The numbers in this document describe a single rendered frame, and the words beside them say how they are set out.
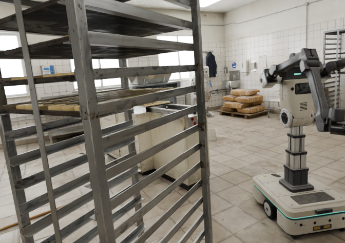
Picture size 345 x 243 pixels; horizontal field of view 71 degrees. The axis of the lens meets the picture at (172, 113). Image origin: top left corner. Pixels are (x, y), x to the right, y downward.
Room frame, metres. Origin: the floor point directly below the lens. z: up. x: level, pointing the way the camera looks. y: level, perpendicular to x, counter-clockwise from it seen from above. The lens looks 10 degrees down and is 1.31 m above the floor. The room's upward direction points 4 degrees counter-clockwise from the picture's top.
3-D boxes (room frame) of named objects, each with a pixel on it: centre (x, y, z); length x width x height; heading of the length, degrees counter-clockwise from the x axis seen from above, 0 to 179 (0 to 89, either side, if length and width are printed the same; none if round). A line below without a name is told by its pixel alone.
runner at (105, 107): (0.85, 0.06, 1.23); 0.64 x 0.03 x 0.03; 147
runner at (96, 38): (0.85, 0.06, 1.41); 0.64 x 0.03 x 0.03; 147
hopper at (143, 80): (3.25, 0.25, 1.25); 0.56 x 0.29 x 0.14; 126
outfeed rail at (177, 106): (3.42, 0.20, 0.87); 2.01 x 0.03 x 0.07; 36
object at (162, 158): (2.84, -0.04, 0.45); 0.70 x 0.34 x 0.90; 36
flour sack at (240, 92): (6.55, -1.97, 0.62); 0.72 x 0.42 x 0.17; 35
